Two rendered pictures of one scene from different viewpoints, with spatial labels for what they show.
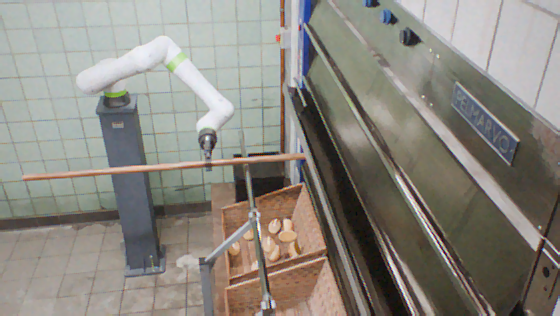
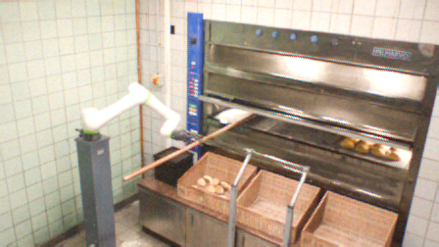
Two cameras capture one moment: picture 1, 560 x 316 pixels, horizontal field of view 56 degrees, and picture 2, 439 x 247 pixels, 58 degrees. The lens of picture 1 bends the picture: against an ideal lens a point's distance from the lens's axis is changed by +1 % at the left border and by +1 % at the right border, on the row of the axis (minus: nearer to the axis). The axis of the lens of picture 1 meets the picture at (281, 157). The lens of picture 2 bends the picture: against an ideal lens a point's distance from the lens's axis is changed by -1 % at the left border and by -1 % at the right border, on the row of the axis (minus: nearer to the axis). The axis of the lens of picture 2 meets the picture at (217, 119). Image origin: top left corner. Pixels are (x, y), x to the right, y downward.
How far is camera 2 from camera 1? 241 cm
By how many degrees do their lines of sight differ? 44
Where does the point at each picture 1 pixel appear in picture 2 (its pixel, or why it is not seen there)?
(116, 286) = not seen: outside the picture
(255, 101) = (126, 127)
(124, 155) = (102, 172)
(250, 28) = (123, 80)
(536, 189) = (421, 61)
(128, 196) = (103, 204)
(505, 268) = (415, 86)
